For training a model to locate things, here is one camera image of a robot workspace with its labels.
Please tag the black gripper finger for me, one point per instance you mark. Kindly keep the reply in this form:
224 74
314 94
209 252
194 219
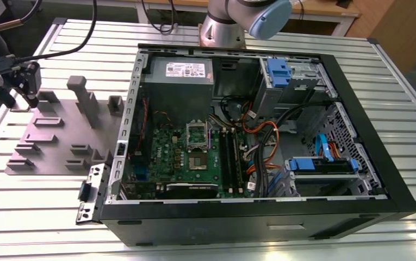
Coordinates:
2 95
29 81

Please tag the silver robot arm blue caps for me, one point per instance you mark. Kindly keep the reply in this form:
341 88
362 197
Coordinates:
221 30

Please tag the CPU socket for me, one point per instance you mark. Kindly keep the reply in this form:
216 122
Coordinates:
197 162

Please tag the brass coloured tube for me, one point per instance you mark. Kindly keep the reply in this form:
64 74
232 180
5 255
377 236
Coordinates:
5 25

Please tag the grey plastic parts rack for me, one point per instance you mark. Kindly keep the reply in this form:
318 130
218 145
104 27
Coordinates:
65 136

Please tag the grey power supply unit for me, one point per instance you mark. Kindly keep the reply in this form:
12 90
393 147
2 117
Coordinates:
178 100

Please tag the green motherboard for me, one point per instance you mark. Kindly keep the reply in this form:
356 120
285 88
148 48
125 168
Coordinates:
164 163

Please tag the black graphics card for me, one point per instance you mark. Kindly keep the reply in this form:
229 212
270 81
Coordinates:
193 189

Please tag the black RAM slot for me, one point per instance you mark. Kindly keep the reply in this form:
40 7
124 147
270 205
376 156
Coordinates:
228 160
233 160
224 160

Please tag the green RAM stick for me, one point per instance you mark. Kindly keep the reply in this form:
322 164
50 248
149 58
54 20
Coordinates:
237 160

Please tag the grey metal drive cage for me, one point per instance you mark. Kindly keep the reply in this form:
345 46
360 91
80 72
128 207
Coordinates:
269 98

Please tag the blue plastic drive latch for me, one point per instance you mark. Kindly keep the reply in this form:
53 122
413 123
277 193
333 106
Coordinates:
277 73

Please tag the black open PC case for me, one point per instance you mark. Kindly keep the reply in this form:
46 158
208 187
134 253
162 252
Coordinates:
229 225

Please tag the hard disk in blue carrier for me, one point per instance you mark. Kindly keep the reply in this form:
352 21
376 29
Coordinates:
329 166

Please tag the grey metal disk bay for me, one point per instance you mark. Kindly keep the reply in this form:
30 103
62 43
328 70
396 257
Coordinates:
324 176

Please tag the brown wooden cabinet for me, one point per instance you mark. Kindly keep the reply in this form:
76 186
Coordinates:
402 27

